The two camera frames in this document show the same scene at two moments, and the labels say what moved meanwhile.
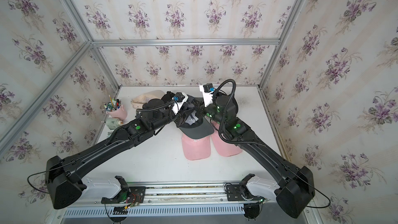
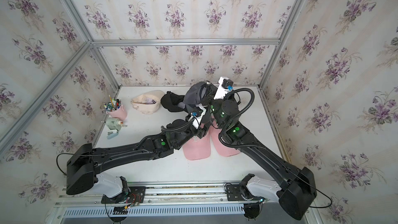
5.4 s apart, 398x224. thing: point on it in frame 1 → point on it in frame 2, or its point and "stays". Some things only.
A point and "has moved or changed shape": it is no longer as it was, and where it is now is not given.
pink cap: [198, 149] stays
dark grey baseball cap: [196, 126] has moved or changed shape
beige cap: [138, 101] stays
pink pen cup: [114, 108] stays
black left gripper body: [178, 119] → [201, 133]
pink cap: [224, 148] stays
